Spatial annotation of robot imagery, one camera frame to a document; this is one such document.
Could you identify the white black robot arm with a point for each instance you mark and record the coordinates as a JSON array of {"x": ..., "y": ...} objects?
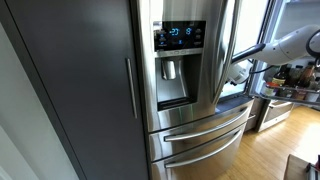
[{"x": 290, "y": 48}]

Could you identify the shallow stainless refrigerator drawer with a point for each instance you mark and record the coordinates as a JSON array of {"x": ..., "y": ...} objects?
[{"x": 200, "y": 123}]

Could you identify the stainless steel refrigerator body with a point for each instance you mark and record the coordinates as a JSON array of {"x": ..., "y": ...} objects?
[{"x": 233, "y": 90}]

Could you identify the refrigerator door with dispenser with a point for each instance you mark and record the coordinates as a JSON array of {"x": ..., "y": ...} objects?
[{"x": 186, "y": 10}]

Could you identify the deep stainless refrigerator drawer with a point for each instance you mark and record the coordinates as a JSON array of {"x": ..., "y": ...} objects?
[{"x": 200, "y": 166}]

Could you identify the refrigerator door with shelf bins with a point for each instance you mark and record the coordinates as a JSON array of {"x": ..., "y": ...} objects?
[{"x": 293, "y": 13}]

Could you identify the water dispenser recess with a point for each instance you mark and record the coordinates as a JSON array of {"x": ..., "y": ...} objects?
[{"x": 173, "y": 86}]

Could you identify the dispenser control panel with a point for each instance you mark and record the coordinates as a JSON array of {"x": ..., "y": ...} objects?
[{"x": 180, "y": 35}]

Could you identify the dark grey tall cabinet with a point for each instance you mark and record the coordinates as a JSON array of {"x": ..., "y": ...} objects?
[{"x": 83, "y": 83}]

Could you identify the jar with red lid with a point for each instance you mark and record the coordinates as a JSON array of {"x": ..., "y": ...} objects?
[{"x": 271, "y": 90}]

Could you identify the stainless steel background appliance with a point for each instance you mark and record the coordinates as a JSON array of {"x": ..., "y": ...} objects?
[{"x": 276, "y": 113}]

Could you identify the dark bottle yellow label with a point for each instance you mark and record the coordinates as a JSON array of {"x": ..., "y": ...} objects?
[{"x": 280, "y": 80}]

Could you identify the dark glass bottle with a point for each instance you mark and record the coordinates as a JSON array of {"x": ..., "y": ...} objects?
[{"x": 294, "y": 78}]

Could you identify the orange jar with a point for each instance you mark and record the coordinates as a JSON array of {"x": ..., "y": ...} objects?
[{"x": 299, "y": 95}]

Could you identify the white door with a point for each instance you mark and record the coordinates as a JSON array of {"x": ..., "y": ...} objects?
[{"x": 20, "y": 116}]

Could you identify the brown sauce bottle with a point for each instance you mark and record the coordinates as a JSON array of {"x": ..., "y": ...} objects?
[{"x": 306, "y": 75}]

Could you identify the white container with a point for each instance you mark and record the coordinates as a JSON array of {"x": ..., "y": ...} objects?
[{"x": 313, "y": 95}]

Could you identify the brown cardboard box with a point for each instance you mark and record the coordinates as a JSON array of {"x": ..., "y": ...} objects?
[{"x": 295, "y": 170}]

